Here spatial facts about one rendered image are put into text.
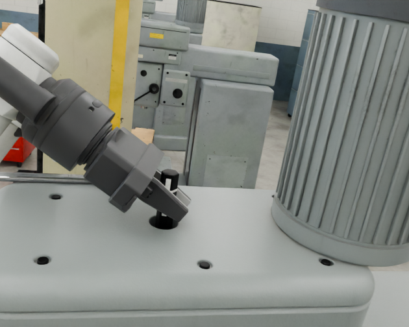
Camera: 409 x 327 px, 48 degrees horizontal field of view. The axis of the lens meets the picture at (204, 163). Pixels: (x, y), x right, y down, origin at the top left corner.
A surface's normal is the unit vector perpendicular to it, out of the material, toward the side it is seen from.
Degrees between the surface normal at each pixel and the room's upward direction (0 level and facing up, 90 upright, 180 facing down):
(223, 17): 90
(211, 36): 90
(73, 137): 77
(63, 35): 90
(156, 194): 90
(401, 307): 0
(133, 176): 52
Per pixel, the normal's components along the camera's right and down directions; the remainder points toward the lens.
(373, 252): 0.05, 0.37
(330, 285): 0.24, -0.38
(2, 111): 0.15, 0.06
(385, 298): 0.14, -0.92
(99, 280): 0.22, -0.65
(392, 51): -0.33, 0.30
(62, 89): 0.52, -0.47
